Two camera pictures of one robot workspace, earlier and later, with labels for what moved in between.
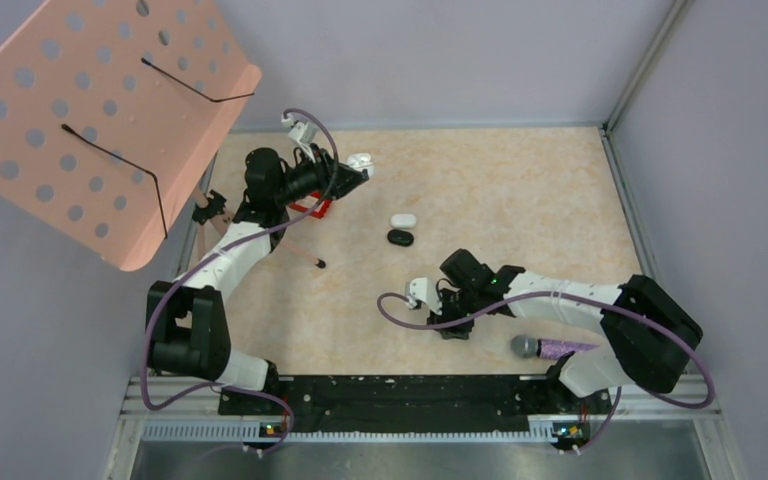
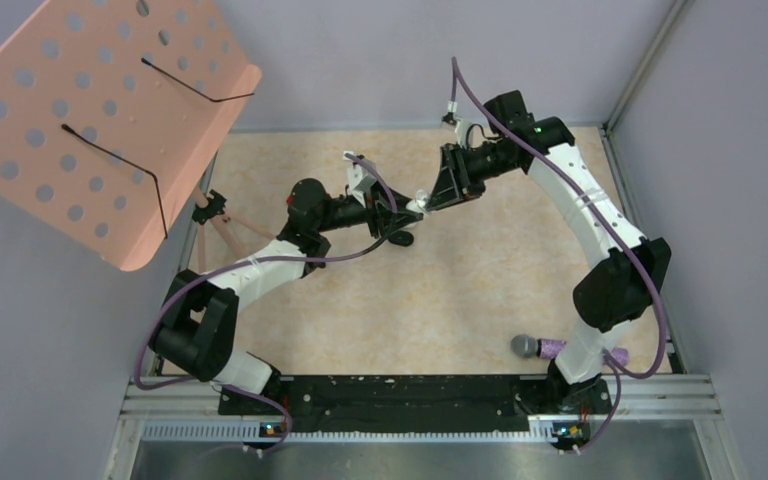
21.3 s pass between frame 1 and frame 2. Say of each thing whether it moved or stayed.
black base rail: stayed
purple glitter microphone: stayed
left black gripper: moved
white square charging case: moved
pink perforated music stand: stayed
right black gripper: moved
